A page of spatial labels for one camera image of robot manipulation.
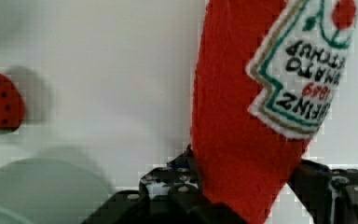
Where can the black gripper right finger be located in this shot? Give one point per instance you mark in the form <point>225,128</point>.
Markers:
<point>329,195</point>

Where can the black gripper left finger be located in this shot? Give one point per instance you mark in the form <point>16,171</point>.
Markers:
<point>171,194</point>

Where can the red plush ketchup bottle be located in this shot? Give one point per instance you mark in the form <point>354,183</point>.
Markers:
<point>267,73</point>

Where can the green mug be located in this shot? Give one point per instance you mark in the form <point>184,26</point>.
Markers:
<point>47,191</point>

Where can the small red plush strawberry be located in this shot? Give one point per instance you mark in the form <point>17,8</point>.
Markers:
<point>12,106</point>

